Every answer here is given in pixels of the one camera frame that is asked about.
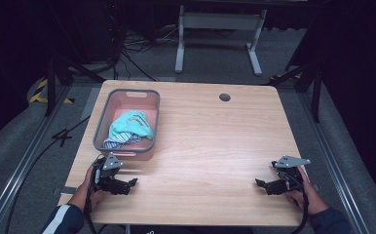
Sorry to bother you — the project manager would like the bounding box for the yellow black hazard tape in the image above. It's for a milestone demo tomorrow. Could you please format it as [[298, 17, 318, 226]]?
[[28, 78, 75, 105]]

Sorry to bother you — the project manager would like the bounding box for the black metal stand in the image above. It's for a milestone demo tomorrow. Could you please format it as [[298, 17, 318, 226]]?
[[267, 59, 324, 124], [44, 53, 106, 117]]

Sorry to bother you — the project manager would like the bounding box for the black floor cable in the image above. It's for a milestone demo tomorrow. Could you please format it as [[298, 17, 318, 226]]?
[[4, 115, 92, 234]]

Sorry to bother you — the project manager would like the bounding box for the tangle of black cables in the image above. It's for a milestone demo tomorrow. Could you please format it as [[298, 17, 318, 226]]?
[[106, 0, 181, 82]]

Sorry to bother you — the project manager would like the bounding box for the blue white striped garment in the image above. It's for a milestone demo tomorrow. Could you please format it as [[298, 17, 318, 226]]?
[[102, 131, 143, 151]]

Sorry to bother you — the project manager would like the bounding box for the aluminium floor rail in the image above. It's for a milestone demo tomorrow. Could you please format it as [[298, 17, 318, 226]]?
[[296, 92, 371, 234], [0, 85, 72, 234]]

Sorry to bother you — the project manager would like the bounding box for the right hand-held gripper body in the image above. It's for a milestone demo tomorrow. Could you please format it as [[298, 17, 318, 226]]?
[[272, 155, 311, 193]]

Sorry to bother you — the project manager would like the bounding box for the hand-held gripper cable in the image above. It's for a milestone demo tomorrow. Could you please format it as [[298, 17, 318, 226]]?
[[84, 157, 103, 234], [291, 186, 309, 234]]

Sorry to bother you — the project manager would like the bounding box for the white metal table frame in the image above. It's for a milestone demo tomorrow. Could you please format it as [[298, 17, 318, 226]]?
[[174, 4, 268, 78]]

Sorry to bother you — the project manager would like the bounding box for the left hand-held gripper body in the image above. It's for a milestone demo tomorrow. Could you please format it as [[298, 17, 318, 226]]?
[[92, 152, 125, 196]]

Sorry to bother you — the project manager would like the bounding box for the left hand-held gripper cable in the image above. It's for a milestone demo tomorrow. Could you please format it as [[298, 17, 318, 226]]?
[[84, 157, 103, 234]]

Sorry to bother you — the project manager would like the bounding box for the pink basket with grey rim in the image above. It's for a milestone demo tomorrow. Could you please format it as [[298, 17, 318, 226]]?
[[93, 88, 161, 162]]

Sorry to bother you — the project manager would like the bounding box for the person's left hand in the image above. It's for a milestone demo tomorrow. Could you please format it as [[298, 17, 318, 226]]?
[[68, 165, 105, 213]]

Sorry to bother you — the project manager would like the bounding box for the mint green printed garment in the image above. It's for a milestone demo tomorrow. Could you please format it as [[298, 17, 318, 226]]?
[[107, 110, 155, 141]]

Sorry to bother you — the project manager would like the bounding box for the person's right hand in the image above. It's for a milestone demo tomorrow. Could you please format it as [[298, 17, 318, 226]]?
[[285, 166, 329, 216]]

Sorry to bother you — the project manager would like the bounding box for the right hand-held gripper cable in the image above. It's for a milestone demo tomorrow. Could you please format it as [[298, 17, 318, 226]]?
[[291, 186, 309, 234]]

